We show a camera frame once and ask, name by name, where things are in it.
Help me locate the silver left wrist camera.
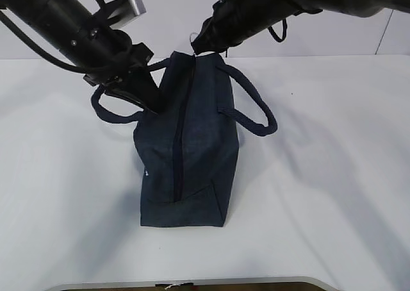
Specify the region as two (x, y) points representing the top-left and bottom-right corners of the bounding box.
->
(94, 0), (147, 29)

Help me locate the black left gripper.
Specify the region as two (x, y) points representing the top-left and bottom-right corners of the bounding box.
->
(84, 30), (165, 113)

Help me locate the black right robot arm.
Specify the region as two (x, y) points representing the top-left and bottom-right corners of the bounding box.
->
(192, 0), (409, 54)

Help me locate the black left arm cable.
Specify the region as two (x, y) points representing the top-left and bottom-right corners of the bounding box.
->
(0, 0), (132, 74)

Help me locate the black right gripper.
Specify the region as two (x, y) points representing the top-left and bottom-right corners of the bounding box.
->
(191, 0), (269, 54)

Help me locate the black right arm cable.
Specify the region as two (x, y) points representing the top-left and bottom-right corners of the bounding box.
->
(267, 18), (288, 44)

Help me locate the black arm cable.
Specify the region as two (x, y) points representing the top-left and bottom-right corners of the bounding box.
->
(267, 18), (288, 44)
(0, 0), (132, 74)

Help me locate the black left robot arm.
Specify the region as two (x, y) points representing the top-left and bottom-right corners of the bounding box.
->
(1, 0), (165, 113)

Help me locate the dark blue lunch bag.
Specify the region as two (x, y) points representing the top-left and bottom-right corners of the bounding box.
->
(91, 52), (277, 228)

